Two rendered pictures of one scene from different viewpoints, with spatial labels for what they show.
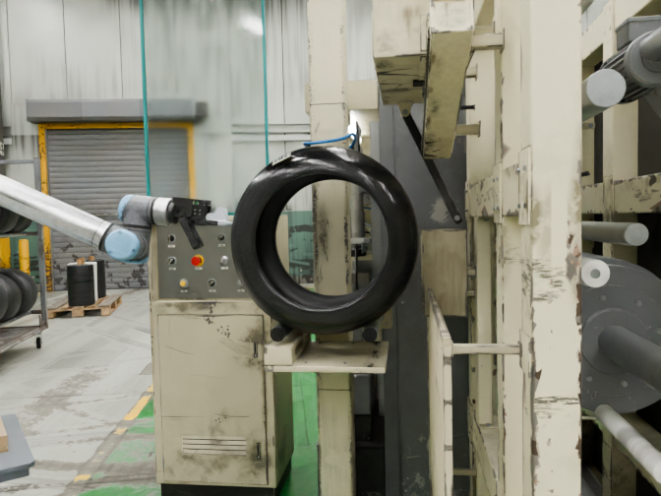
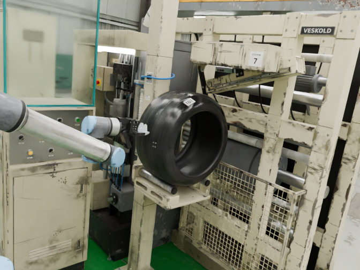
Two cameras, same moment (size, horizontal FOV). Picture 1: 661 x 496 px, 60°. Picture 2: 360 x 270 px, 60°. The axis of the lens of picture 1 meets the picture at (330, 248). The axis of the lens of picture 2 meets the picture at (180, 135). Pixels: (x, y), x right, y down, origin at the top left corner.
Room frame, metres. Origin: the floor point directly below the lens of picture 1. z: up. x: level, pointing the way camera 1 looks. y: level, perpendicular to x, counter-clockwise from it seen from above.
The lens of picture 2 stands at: (0.61, 1.48, 1.64)
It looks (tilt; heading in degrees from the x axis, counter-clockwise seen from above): 13 degrees down; 310
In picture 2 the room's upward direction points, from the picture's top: 7 degrees clockwise
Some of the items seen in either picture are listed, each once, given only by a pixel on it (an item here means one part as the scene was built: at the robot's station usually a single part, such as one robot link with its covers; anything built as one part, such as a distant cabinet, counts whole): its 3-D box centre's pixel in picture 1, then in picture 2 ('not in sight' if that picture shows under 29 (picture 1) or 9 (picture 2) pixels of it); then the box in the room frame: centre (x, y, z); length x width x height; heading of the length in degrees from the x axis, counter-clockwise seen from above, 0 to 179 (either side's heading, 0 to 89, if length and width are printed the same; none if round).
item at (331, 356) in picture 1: (330, 354); (172, 191); (1.87, 0.01, 0.80); 0.37 x 0.36 x 0.02; 83
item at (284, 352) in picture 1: (289, 342); (155, 189); (1.89, 0.14, 0.83); 0.36 x 0.09 x 0.06; 173
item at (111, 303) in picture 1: (86, 283); not in sight; (8.14, 3.52, 0.38); 1.20 x 0.80 x 0.76; 12
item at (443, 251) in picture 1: (443, 271); (195, 141); (2.04, -0.40, 1.05); 0.20 x 0.15 x 0.30; 173
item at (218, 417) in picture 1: (224, 351); (42, 190); (2.65, 0.51, 0.63); 0.56 x 0.41 x 1.27; 83
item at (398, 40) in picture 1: (418, 59); (237, 56); (1.71, -0.27, 1.71); 0.61 x 0.25 x 0.15; 173
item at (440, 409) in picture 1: (437, 425); (227, 215); (1.60, -0.29, 0.65); 0.90 x 0.02 x 0.70; 173
